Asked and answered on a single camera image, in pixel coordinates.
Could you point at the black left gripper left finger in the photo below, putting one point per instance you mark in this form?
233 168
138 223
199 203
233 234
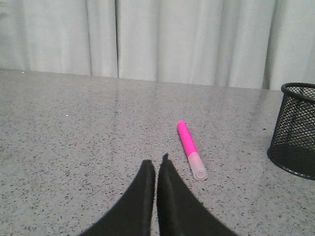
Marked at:
132 213

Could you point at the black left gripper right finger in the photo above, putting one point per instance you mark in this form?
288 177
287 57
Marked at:
180 213

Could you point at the pink highlighter pen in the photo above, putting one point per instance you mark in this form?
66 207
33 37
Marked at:
198 170

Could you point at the black mesh pen bin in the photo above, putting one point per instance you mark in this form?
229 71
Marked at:
292 146

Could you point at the white curtain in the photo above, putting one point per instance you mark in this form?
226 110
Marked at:
259 44

